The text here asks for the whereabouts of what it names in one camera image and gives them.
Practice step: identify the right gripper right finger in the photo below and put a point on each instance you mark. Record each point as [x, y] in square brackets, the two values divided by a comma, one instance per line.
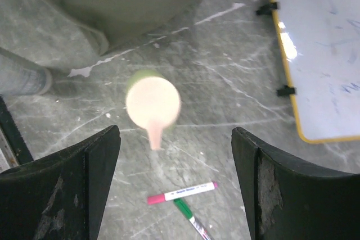
[286, 197]

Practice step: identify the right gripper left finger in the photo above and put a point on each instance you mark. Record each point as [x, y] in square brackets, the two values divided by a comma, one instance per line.
[62, 195]

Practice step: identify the green bottle beige pump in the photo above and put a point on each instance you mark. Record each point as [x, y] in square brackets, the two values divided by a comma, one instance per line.
[153, 103]

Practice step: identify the green whiteboard marker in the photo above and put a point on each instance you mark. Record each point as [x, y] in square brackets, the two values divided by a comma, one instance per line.
[185, 210]

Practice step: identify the pink whiteboard marker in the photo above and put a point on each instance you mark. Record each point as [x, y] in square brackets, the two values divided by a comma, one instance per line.
[182, 193]

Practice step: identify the small whiteboard with stand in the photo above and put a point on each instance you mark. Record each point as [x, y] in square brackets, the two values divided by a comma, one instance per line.
[319, 42]

